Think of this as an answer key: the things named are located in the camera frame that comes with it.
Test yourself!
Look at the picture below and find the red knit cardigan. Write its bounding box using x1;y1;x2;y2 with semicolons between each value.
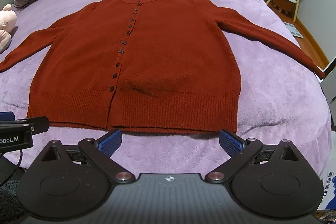
1;0;325;133

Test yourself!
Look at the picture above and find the pink plush toy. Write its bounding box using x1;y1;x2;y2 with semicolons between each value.
0;4;17;53

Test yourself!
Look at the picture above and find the bathroom scale on floor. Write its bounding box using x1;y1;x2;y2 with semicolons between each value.
283;22;303;39

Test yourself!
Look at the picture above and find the round footstool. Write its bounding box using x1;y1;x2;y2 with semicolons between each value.
272;0;297;14

